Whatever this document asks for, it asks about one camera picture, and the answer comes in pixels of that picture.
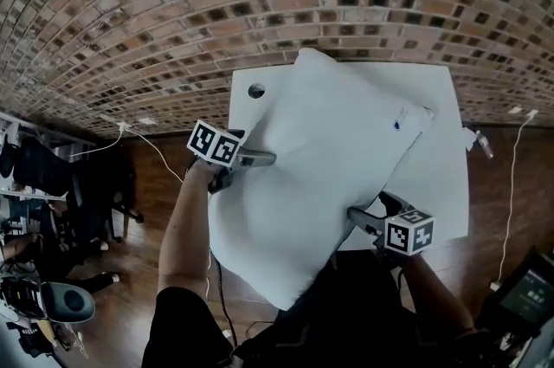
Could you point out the person's left forearm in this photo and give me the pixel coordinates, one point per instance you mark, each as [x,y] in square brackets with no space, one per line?
[186,236]

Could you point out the white wall socket plate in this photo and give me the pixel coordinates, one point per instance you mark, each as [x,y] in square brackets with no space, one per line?
[515,110]
[147,120]

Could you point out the white square table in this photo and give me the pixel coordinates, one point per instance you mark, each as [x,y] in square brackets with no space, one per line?
[437,184]

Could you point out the white wall charger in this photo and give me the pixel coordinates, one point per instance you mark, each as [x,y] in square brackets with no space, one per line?
[123,126]
[532,114]

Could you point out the black office chair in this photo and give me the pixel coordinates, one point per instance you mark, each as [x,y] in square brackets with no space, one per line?
[47,171]

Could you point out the white pillow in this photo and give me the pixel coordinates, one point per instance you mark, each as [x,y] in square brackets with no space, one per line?
[320,167]

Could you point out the person's black clothing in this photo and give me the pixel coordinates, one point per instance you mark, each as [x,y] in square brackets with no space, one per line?
[346,314]

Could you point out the person's right forearm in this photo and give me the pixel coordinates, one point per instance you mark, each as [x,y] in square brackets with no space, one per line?
[437,297]

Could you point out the white desk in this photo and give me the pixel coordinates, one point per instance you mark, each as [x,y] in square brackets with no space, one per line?
[13,344]

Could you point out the white metal shelf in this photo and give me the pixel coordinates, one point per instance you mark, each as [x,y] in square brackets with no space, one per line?
[26,124]

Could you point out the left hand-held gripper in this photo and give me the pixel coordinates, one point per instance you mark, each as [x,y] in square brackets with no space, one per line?
[214,141]

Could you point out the black tablet screen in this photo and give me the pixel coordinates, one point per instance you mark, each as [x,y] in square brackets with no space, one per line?
[528,297]

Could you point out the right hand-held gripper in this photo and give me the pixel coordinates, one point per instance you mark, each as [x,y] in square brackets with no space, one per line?
[407,232]

